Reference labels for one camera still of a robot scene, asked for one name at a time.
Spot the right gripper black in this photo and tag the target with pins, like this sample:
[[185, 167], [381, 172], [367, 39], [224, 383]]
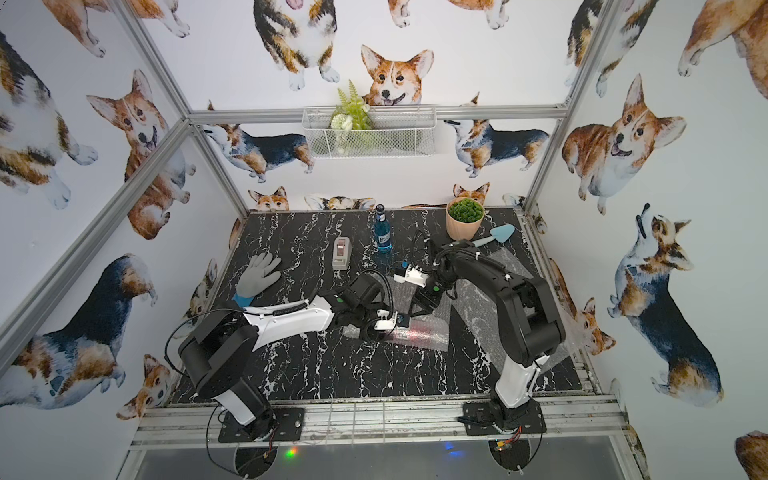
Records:
[[433, 300]]

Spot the red wine bottle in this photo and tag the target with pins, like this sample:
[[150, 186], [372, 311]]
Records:
[[426, 324]]

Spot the bubble wrap sheet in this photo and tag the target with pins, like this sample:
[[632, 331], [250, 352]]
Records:
[[403, 293], [480, 314]]

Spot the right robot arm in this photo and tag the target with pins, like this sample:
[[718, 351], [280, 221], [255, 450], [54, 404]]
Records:
[[528, 324]]

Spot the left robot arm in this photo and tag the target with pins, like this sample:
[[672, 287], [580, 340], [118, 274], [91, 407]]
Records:
[[215, 354]]

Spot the blue wine bottle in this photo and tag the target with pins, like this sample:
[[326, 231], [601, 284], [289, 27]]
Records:
[[382, 230]]

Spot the potted green plant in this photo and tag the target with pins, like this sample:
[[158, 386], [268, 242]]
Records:
[[463, 218]]

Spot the grey tape dispenser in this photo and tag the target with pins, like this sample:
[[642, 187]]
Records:
[[341, 254]]

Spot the teal garden trowel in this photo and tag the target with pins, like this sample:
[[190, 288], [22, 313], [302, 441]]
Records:
[[499, 234]]

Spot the grey work glove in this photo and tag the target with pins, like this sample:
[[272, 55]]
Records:
[[260, 274]]

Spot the artificial fern with flower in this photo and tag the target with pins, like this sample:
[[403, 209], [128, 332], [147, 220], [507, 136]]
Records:
[[351, 121]]

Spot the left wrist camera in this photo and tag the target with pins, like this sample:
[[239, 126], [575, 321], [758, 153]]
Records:
[[387, 321]]

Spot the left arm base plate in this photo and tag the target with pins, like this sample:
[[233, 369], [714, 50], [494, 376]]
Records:
[[279, 424]]

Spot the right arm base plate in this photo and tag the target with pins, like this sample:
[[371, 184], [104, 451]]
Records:
[[493, 418]]

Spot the white wire wall basket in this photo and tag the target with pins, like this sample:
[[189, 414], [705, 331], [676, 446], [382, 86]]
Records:
[[396, 133]]

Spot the aluminium front rail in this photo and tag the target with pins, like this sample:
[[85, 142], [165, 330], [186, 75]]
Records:
[[380, 422]]

